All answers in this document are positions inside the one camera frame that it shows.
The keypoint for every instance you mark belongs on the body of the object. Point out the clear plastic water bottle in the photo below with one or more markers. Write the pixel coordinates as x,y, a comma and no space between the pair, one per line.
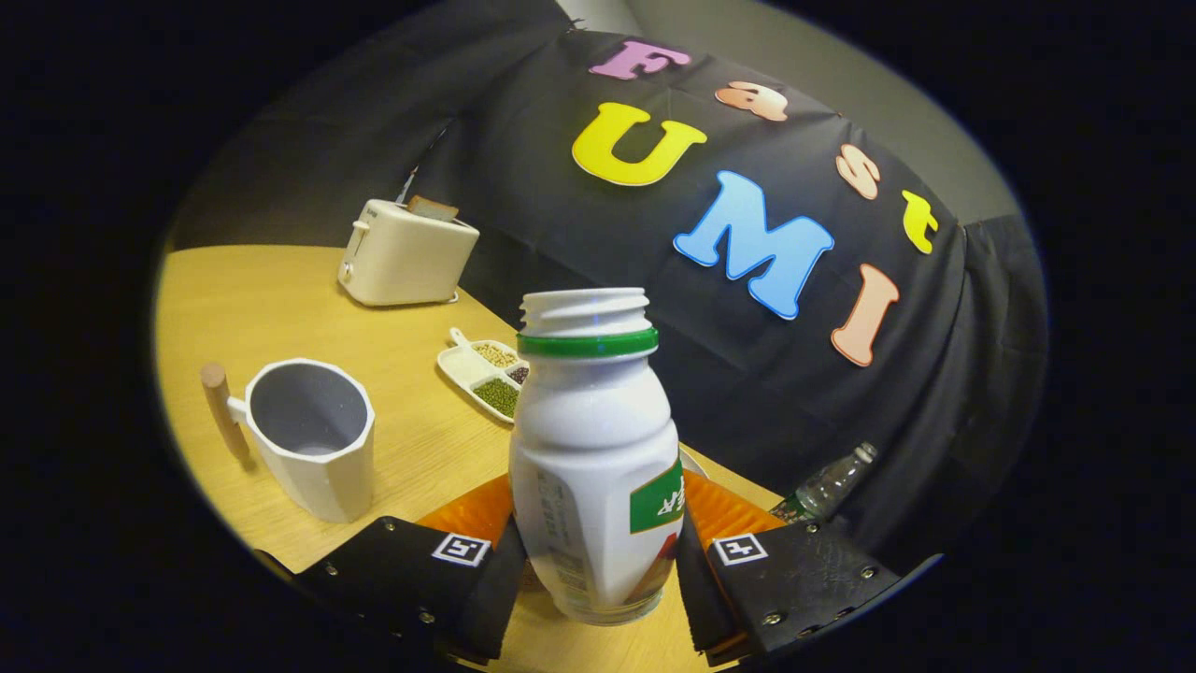
827,486

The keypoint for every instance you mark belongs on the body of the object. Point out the wooden table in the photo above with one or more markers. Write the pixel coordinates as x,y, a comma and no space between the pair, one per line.
420,439

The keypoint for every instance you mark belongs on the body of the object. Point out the black backdrop cloth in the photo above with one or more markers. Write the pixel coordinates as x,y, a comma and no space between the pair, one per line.
561,243

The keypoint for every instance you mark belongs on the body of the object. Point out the bread slice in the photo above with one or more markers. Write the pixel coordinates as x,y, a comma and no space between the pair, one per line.
432,207

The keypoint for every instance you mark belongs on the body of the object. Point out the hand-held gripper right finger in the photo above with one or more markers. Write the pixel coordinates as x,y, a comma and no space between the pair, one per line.
794,579

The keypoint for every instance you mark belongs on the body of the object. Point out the cream toaster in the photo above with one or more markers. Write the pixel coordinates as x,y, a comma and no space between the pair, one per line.
406,262

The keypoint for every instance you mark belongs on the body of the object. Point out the white divided dish of beans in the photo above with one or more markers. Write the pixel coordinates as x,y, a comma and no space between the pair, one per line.
462,366

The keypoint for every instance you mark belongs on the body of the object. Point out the round white plate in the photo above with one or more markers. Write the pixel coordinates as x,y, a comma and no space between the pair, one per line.
693,462

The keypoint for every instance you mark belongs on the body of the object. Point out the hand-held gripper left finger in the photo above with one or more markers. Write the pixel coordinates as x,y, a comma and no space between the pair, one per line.
500,589

